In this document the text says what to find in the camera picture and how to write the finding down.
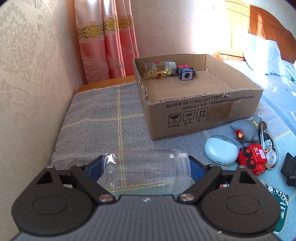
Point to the light blue pillow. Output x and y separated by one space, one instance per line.
263 56

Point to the green printed card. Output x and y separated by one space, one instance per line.
282 199

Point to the open cardboard box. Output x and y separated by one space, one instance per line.
217 95

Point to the jar of yellow capsules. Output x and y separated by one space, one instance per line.
159 69

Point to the red toy fire truck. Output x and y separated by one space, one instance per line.
253 157

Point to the silver tape measure keychain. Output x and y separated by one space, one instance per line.
268 144

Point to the wooden bedside table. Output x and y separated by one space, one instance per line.
107 83

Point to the clear plastic jar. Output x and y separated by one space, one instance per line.
145 172

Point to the black digital kitchen timer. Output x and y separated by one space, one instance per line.
289 169

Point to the wooden headboard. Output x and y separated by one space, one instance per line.
248 19

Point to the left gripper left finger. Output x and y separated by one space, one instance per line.
86 177

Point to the grey checked blanket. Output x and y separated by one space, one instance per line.
112 118

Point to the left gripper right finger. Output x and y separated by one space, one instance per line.
205 178

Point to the dark blue toy cube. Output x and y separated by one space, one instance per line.
185 72

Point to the grey shark figurine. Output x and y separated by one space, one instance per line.
246 131

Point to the light blue earbuds case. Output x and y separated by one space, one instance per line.
221 150

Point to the pink patterned curtain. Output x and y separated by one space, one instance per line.
107 38

